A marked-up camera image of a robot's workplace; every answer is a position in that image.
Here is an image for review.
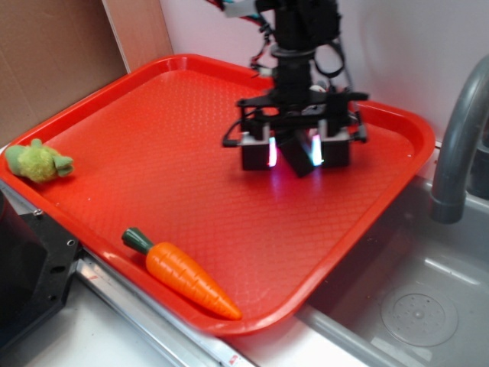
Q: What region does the gripper finger with light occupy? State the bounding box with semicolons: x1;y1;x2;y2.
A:
309;119;350;167
240;132;277;171

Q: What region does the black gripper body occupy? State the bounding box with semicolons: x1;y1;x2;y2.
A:
222;57;369;148

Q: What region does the orange plastic toy carrot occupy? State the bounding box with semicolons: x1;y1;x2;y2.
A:
121;227;243;320

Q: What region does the black box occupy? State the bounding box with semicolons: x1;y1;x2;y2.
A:
276;130;315;177

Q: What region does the brown cardboard panel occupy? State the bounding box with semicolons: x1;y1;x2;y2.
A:
1;1;173;145

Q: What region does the green plush toy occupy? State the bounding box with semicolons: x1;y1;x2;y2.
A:
5;138;74;184

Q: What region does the silver metal rail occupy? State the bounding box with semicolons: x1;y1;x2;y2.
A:
0;179;256;367

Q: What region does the red plastic tray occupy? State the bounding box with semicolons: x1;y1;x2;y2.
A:
1;55;435;336

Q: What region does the grey curved faucet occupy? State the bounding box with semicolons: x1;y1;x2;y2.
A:
429;57;488;224

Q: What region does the grey plastic sink basin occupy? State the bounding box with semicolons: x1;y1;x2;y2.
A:
298;179;488;366

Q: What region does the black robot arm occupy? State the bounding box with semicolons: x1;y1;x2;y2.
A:
213;1;368;177

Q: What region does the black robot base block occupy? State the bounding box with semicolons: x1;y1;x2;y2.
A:
1;195;80;353

